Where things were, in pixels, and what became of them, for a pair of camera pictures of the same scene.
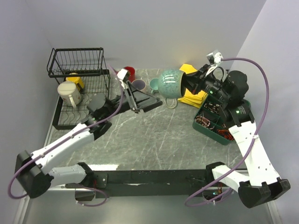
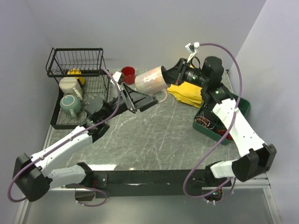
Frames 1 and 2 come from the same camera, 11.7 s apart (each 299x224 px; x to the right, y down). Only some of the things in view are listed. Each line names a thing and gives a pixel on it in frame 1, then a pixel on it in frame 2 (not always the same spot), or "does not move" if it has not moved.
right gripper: (195, 81) to (175, 75)
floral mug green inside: (69, 93) does not move
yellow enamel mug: (76, 79) to (75, 71)
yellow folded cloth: (197, 100) does not move
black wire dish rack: (81, 73) does not move
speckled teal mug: (171, 86) to (71, 103)
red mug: (132, 76) does not move
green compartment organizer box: (209, 121) does not move
